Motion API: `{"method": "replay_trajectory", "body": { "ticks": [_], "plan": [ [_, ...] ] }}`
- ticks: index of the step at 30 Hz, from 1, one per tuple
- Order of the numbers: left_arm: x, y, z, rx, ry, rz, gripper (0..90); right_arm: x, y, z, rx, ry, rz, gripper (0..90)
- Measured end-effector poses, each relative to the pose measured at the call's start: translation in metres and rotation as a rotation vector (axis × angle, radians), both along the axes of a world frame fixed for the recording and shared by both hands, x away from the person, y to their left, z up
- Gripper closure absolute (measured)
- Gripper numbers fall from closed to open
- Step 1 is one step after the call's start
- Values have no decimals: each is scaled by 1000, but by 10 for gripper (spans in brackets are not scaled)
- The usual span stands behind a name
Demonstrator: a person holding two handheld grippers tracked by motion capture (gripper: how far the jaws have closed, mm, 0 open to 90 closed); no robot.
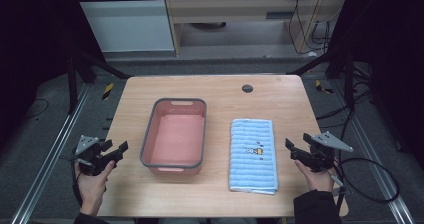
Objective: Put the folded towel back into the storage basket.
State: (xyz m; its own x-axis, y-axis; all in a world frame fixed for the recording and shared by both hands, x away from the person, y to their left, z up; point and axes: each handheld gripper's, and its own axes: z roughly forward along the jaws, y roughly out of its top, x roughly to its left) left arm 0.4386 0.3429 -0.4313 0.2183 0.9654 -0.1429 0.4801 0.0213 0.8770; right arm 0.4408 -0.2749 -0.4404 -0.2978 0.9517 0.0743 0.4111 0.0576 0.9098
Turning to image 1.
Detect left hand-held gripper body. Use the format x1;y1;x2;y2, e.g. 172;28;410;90
73;135;116;177

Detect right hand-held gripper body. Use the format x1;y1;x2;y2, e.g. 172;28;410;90
304;131;355;174

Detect blue striped towel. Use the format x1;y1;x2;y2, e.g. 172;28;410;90
228;118;280;196

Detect pink plastic basin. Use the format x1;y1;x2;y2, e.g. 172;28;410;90
139;97;208;176

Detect person's right hand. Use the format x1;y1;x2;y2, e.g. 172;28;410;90
294;159;337;193

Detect person's left hand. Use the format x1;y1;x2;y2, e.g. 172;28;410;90
75;159;117;217

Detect yellow black striped marker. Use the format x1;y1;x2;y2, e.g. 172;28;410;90
314;79;335;95
101;82;115;101

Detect dark curtain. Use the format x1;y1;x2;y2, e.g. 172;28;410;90
0;0;105;148
328;0;424;170

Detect white cabinet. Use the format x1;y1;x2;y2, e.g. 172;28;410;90
70;0;176;54

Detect light wooden desk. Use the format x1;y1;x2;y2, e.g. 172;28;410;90
162;0;352;57

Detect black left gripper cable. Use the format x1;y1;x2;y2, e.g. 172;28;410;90
70;148;84;208

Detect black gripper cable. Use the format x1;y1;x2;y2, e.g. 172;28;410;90
328;156;401;215
70;148;84;208

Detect aluminium floor rail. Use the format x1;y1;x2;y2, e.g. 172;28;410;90
329;79;417;224
9;83;92;224

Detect black floor cable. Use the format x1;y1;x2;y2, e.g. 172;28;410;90
25;98;51;119
315;83;379;132

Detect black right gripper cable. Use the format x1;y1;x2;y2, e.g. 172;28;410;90
328;156;401;215

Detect black metal frame stand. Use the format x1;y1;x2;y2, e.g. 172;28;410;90
287;46;357;112
65;48;132;115

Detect black hanging cables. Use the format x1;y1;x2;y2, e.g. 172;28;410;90
287;0;335;56

